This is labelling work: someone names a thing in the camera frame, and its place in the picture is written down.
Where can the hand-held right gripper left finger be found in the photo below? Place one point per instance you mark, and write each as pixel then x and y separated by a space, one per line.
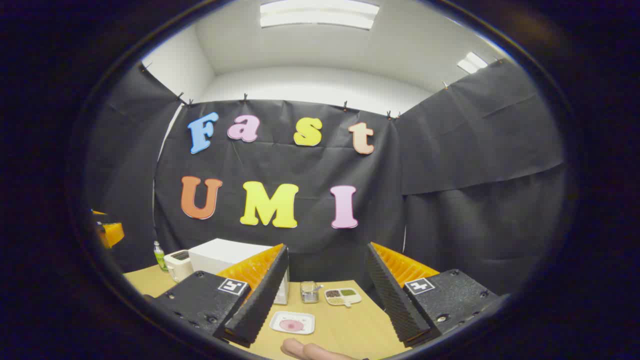
pixel 260 305

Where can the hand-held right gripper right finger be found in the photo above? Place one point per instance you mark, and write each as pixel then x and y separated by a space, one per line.
pixel 395 300

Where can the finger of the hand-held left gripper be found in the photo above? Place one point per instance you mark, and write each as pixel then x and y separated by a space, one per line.
pixel 114 234

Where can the pink round food slice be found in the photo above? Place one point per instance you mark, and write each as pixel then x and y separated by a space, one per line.
pixel 291 325

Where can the white rectangular plate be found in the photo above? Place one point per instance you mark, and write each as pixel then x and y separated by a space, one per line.
pixel 306 322

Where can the white microwave oven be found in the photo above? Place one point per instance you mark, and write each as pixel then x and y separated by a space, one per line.
pixel 225 255

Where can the metal mesh basket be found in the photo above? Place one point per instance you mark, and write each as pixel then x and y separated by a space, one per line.
pixel 310 293

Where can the green label drink bottle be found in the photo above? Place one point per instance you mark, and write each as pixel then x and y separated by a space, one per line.
pixel 160 259

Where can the white divided condiment tray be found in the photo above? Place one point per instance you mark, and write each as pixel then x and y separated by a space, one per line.
pixel 342 296

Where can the cream toaster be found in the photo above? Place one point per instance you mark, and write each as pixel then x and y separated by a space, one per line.
pixel 177 267

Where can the black backdrop cloth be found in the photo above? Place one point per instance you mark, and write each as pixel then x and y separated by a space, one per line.
pixel 300 165

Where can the row of small cloth clips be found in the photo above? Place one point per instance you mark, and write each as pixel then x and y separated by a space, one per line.
pixel 245 97

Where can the small ceiling light panel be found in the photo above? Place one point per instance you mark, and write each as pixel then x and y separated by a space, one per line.
pixel 472 62

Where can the large ceiling light panel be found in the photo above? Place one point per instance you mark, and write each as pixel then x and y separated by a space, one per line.
pixel 320 14

